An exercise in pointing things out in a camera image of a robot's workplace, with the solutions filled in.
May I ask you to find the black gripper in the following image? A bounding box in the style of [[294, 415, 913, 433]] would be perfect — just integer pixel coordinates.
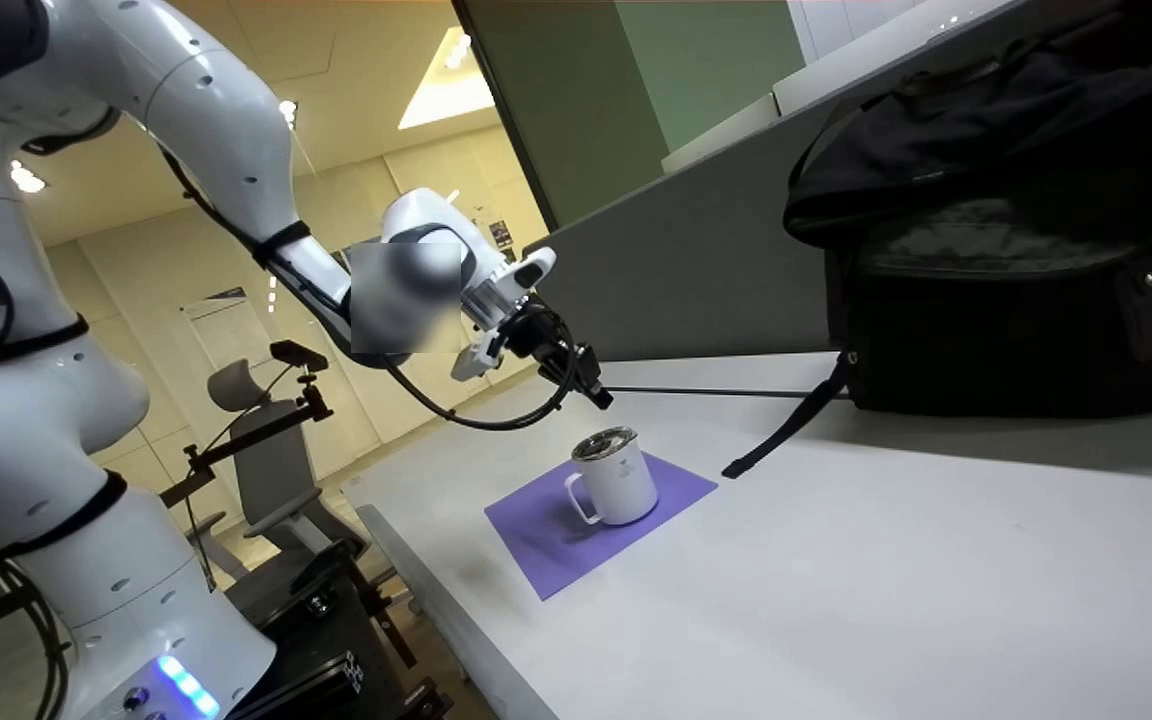
[[501, 297, 618, 411]]

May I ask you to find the white mug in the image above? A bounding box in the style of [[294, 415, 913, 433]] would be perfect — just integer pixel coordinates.
[[562, 424, 663, 530]]

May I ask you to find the purple mat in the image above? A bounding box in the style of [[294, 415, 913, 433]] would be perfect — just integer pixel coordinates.
[[480, 449, 723, 603]]

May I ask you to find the grey desk partition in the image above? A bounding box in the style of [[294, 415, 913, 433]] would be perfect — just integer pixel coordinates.
[[538, 90, 866, 365]]

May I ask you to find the grey office chair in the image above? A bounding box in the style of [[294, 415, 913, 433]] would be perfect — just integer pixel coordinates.
[[205, 355, 366, 572]]

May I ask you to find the square ceiling light panel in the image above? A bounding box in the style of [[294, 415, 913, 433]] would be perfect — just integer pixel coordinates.
[[391, 24, 501, 136]]

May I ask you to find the black robot cart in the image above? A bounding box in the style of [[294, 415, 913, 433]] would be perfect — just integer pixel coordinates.
[[0, 526, 451, 720]]

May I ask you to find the black backpack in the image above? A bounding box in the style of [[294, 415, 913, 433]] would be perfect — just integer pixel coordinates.
[[720, 0, 1152, 485]]

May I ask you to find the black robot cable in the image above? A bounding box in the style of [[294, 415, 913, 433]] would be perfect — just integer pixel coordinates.
[[151, 136, 568, 435]]

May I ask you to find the black camera on stand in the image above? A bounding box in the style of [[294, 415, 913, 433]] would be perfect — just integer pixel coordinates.
[[156, 337, 340, 513]]

